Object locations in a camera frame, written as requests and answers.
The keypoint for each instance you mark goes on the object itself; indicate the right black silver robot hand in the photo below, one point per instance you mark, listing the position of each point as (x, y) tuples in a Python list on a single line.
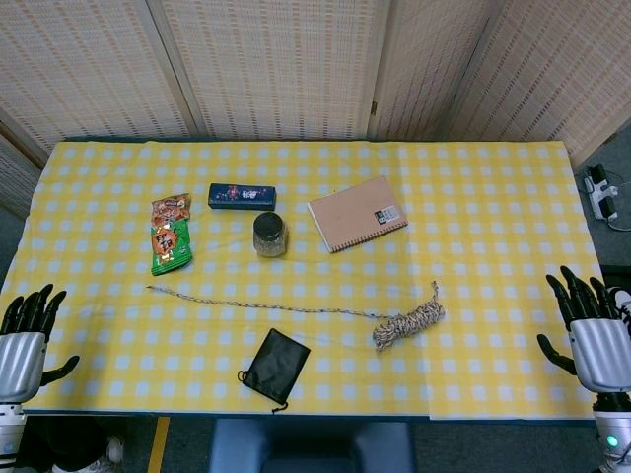
[(601, 350)]

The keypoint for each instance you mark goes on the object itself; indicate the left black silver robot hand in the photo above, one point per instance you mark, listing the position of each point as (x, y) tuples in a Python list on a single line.
[(22, 359)]

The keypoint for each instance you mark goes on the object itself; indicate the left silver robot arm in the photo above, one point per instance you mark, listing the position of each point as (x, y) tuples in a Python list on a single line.
[(10, 433)]

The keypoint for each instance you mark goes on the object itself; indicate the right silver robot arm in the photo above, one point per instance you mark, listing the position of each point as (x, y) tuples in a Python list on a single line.
[(613, 428)]

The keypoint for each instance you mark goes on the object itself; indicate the white sneaker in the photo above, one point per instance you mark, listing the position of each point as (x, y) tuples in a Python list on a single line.
[(115, 449)]

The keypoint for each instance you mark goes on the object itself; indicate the white power strip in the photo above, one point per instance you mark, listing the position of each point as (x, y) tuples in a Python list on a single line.
[(599, 194)]

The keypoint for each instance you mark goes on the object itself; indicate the yellow white checked tablecloth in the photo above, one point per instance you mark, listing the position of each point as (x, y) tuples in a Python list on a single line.
[(468, 256)]

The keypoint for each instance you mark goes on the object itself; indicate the woven folding screen panel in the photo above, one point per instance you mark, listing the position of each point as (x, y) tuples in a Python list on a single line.
[(17, 177), (557, 74), (271, 64), (74, 74), (429, 64)]

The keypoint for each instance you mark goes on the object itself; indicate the green snack packet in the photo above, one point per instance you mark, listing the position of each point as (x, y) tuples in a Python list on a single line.
[(170, 251)]

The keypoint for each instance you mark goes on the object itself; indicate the orange snack packet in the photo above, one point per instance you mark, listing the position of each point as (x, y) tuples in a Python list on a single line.
[(170, 211)]

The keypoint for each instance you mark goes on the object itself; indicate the dark blue rectangular box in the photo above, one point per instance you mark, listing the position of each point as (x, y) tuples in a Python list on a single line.
[(241, 196)]

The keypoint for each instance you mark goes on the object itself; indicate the glass jar with black lid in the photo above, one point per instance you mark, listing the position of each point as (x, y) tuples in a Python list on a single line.
[(270, 236)]

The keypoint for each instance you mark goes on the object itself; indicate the brown spiral notebook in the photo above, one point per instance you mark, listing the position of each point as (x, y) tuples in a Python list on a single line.
[(352, 212)]

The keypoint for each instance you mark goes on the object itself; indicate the dark blue padded seat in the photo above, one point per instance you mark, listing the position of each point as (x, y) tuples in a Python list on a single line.
[(310, 446)]

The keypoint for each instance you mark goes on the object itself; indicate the brass screen hinge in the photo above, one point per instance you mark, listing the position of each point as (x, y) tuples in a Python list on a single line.
[(373, 106)]

